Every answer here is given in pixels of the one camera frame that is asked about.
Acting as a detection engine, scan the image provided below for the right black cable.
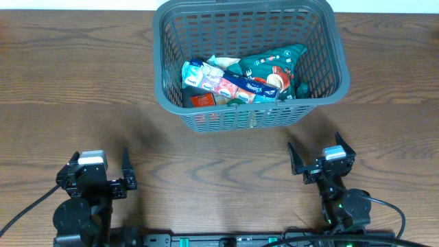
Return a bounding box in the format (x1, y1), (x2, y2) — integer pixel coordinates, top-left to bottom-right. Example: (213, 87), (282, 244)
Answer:
(363, 196), (407, 240)

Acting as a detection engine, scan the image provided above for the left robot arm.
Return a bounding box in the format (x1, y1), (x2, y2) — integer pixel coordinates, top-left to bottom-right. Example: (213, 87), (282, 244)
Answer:
(53, 148), (137, 246)

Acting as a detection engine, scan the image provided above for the black cable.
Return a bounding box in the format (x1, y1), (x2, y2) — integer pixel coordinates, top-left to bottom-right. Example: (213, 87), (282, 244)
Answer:
(0, 184), (62, 238)
(363, 196), (407, 240)

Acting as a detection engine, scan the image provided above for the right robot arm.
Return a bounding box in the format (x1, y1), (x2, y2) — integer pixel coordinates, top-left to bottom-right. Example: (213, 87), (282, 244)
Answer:
(287, 132), (371, 234)

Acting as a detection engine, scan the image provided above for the beige paper pouch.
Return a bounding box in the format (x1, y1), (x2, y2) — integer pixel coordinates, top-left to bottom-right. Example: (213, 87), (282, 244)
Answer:
(214, 56), (241, 70)

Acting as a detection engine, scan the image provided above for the grey plastic basket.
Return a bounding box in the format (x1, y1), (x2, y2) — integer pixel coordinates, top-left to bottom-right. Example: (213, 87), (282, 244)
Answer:
(152, 0), (351, 132)

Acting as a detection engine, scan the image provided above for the green coffee bag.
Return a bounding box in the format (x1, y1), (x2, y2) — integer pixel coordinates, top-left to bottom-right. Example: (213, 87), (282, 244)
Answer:
(226, 44), (307, 100)

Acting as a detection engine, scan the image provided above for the light blue wipes packet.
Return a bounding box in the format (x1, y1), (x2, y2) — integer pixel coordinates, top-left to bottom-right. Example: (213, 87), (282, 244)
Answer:
(182, 58), (224, 88)

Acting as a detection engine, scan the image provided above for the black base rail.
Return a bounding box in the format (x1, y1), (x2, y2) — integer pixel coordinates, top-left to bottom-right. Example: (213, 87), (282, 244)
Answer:
(53, 231), (397, 247)

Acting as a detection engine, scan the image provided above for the left black cable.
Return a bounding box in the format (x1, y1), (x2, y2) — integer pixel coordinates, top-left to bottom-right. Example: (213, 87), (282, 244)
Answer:
(0, 184), (62, 238)

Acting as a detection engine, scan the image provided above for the green lid jar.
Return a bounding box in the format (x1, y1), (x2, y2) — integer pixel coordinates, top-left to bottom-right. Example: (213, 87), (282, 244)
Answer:
(227, 99), (246, 106)

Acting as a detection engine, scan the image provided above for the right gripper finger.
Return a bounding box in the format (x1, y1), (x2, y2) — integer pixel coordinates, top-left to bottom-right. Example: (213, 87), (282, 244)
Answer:
(335, 132), (356, 158)
(287, 142), (305, 175)

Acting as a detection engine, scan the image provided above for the orange pasta package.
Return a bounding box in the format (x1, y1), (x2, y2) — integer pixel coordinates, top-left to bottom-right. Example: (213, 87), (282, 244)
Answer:
(190, 93), (229, 108)

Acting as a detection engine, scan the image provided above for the tissue pack multipack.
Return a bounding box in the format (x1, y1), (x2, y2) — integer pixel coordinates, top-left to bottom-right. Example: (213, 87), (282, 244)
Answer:
(197, 70), (279, 104)

